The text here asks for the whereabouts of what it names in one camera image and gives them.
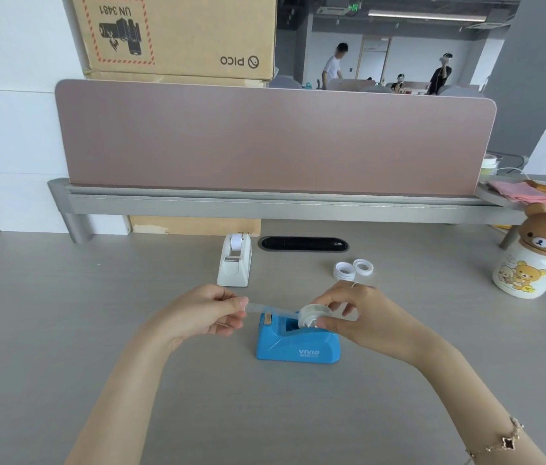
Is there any person's right hand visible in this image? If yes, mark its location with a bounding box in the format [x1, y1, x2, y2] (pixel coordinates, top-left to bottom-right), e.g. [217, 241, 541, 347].
[309, 281, 432, 367]

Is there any person's left hand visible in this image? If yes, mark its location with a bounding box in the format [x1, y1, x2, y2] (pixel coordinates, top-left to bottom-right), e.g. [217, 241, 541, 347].
[154, 284, 250, 353]

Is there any clear adhesive tape roll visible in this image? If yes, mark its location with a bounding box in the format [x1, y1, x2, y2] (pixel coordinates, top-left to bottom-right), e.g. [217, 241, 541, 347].
[240, 297, 335, 331]

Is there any person's left forearm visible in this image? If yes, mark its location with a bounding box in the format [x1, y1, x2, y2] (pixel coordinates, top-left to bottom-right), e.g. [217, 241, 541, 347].
[64, 328, 182, 465]

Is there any person's right forearm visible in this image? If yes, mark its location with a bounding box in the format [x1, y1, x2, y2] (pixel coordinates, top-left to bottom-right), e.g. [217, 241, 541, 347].
[413, 334, 546, 465]

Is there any blue tape dispenser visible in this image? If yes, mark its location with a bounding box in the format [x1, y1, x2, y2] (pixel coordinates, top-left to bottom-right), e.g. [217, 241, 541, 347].
[256, 307, 342, 365]

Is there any white tape dispenser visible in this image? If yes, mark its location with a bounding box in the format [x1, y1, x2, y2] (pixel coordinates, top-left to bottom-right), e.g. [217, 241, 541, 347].
[216, 232, 253, 288]

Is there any flat brown cardboard box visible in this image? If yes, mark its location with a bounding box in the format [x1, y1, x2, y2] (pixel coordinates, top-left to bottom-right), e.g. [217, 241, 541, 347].
[129, 216, 262, 237]

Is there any grey metal desk shelf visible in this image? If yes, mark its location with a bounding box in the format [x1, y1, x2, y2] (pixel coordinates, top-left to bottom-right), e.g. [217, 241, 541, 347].
[47, 177, 546, 245]

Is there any pink desk divider panel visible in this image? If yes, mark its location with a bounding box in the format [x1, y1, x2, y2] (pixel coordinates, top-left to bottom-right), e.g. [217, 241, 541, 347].
[54, 79, 498, 197]

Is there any white bear mug with lid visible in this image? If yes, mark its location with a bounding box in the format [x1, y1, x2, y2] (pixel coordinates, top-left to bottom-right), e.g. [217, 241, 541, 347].
[492, 203, 546, 300]

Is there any pink cloth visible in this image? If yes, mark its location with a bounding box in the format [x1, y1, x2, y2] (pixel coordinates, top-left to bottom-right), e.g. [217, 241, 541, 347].
[486, 181, 546, 209]

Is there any large brown cardboard box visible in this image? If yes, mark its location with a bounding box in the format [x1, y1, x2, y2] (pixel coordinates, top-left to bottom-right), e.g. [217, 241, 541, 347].
[69, 0, 278, 88]

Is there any long ceiling light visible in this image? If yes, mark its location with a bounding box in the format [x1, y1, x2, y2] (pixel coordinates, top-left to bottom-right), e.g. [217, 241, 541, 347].
[367, 9, 488, 23]

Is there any black oval cable grommet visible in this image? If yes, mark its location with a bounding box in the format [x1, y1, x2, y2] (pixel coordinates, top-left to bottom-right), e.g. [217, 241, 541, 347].
[258, 235, 350, 253]

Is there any gold chain bracelet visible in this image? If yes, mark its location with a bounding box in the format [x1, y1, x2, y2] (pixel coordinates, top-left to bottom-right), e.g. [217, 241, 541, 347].
[464, 417, 525, 461]

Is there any white cable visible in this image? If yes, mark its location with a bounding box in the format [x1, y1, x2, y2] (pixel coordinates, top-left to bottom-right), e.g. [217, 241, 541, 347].
[495, 165, 531, 181]

